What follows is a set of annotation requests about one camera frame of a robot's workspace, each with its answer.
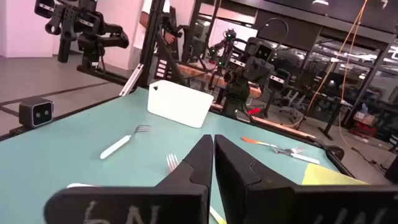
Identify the small red object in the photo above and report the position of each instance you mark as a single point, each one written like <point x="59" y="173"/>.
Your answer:
<point x="254" y="111"/>

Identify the teal table mat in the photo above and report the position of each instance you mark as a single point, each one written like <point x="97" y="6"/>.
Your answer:
<point x="93" y="174"/>

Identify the silver aluminium bar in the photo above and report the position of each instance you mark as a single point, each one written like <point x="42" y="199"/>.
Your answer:
<point x="132" y="81"/>

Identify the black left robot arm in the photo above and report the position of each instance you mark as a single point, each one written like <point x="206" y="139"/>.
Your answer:
<point x="236" y="96"/>

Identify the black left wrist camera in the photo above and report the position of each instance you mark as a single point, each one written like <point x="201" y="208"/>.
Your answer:
<point x="264" y="52"/>

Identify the black table-level camera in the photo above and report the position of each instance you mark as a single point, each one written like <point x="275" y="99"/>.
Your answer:
<point x="35" y="113"/>

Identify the person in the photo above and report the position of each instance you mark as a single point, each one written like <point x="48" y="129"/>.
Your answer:
<point x="140" y="37"/>

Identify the grey office chair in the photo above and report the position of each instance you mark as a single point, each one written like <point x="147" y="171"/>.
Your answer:
<point x="290" y="104"/>

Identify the wooden background table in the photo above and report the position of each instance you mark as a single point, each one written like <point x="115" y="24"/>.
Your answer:
<point x="192" y="72"/>

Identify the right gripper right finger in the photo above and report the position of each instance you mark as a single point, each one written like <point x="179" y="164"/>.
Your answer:
<point x="264" y="202"/>

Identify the yellow translucent plastic bin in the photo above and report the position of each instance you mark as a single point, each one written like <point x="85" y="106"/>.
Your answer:
<point x="326" y="177"/>

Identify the white plastic bin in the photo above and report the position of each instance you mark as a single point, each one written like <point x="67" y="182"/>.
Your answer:
<point x="177" y="105"/>

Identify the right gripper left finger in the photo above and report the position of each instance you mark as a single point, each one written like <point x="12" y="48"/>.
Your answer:
<point x="174" y="202"/>

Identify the cardboard box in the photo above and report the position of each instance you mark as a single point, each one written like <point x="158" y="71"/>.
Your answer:
<point x="365" y="119"/>

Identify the black background robot arm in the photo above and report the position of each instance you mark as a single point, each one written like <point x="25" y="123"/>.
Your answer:
<point x="228" y="40"/>
<point x="93" y="34"/>

